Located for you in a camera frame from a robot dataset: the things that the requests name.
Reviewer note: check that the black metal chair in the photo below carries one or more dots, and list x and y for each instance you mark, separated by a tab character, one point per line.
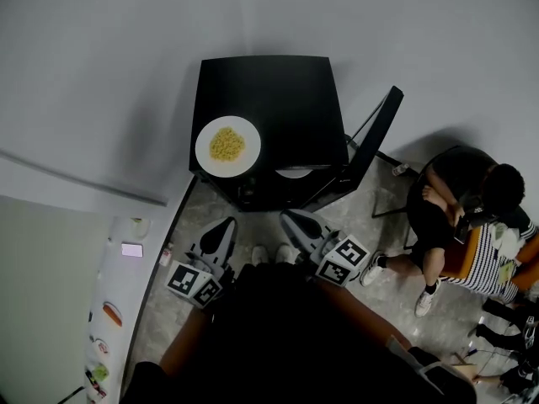
379	215

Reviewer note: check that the person's left white shoe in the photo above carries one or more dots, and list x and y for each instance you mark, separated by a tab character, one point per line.
259	254

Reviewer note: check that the black gear pile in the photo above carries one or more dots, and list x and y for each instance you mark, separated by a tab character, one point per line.
505	339

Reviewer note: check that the toy hot dog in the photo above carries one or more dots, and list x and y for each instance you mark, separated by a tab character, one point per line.
112	315

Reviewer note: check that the person's right forearm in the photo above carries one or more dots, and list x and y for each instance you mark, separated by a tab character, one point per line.
362	309

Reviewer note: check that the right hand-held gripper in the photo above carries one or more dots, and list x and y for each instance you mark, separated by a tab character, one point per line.
343	259

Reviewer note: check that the red white packet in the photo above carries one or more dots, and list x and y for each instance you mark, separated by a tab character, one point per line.
101	347

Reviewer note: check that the brown cardboard box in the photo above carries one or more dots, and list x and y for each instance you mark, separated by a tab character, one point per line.
465	370

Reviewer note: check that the green packet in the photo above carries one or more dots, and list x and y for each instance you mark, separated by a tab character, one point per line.
100	372

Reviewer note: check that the black shoulder pack white trim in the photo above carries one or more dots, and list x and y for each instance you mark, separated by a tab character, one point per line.
438	373

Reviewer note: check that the black mini fridge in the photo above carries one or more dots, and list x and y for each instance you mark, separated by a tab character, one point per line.
269	99

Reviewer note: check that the white smartphone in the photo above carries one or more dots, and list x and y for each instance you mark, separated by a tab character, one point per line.
132	249

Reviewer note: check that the clear plastic bottle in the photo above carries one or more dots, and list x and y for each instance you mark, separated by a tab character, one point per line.
400	169

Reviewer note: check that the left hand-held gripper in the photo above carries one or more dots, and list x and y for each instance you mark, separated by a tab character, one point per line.
191	282

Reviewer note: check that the person's white shoe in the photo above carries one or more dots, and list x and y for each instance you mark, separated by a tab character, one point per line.
259	254
371	271
426	301
285	253

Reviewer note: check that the white plate with noodles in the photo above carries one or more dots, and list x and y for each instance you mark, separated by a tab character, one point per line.
203	152

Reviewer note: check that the white bowl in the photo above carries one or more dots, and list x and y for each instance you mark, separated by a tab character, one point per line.
140	229

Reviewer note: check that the orange chair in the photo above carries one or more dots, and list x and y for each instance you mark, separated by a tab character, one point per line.
461	255

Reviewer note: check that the white crumpled cloth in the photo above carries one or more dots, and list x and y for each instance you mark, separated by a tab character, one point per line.
509	240

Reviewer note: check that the person's black clothing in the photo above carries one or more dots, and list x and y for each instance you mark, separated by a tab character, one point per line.
273	343

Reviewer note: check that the red black can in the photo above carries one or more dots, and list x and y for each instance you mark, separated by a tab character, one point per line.
94	387

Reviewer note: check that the person's right white shoe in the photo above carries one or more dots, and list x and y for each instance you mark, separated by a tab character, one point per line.
285	253

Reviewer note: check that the grey green panel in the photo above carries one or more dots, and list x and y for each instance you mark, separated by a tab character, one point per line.
42	288

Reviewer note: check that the person's left forearm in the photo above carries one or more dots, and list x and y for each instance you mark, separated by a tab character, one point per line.
181	343

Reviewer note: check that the white plate with bun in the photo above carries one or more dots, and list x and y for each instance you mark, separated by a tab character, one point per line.
295	173

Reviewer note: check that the small red label bottle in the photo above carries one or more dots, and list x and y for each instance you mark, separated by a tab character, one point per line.
166	256

